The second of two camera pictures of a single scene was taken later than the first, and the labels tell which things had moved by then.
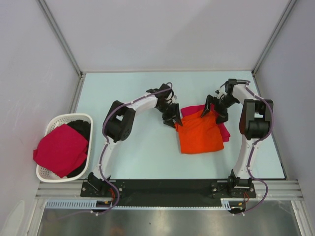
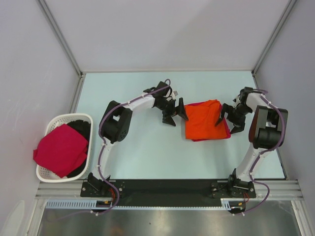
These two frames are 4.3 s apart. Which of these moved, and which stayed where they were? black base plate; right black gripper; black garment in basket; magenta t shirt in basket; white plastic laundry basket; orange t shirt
Moved: orange t shirt; right black gripper
Stayed: magenta t shirt in basket; black garment in basket; black base plate; white plastic laundry basket
